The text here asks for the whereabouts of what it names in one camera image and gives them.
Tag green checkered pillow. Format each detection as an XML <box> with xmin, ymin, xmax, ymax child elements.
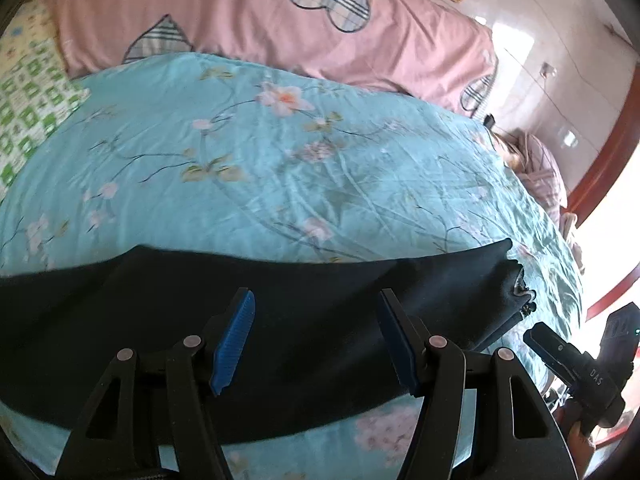
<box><xmin>0</xmin><ymin>39</ymin><xmax>90</xmax><ymax>195</ymax></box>

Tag pink heart-pattern quilt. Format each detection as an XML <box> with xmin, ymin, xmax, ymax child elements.
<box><xmin>42</xmin><ymin>0</ymin><xmax>498</xmax><ymax>116</ymax></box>

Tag black knit pants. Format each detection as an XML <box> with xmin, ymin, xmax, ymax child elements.
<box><xmin>1</xmin><ymin>240</ymin><xmax>536</xmax><ymax>443</ymax></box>

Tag pink striped clothing pile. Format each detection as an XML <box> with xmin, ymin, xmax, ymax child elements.
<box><xmin>492</xmin><ymin>131</ymin><xmax>577</xmax><ymax>240</ymax></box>

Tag yellow cartoon-print pillow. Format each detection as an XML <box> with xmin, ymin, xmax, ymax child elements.
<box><xmin>1</xmin><ymin>0</ymin><xmax>58</xmax><ymax>70</ymax></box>

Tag red-brown framed window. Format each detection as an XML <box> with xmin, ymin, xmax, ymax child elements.
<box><xmin>568</xmin><ymin>72</ymin><xmax>639</xmax><ymax>320</ymax></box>

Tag light blue floral bedsheet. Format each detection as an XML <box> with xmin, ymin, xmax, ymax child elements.
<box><xmin>0</xmin><ymin>52</ymin><xmax>586</xmax><ymax>480</ymax></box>

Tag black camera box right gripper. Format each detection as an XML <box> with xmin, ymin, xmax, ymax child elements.
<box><xmin>597</xmin><ymin>302</ymin><xmax>639</xmax><ymax>391</ymax></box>

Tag person's right hand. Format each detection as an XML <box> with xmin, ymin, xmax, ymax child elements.
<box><xmin>553</xmin><ymin>400</ymin><xmax>596</xmax><ymax>479</ymax></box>

